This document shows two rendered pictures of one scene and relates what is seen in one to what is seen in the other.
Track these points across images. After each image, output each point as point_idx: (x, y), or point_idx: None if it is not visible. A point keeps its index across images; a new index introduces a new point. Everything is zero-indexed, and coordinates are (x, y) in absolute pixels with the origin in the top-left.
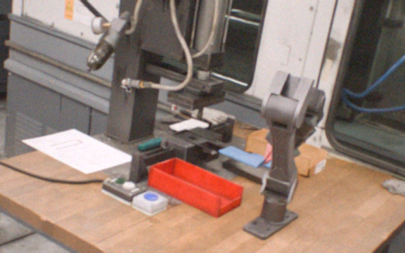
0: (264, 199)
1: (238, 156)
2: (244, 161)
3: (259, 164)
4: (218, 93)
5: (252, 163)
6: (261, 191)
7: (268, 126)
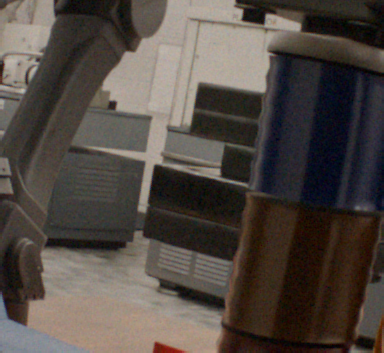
0: (29, 306)
1: (58, 348)
2: (44, 335)
3: (0, 301)
4: (210, 169)
5: (13, 326)
6: (43, 289)
7: (128, 51)
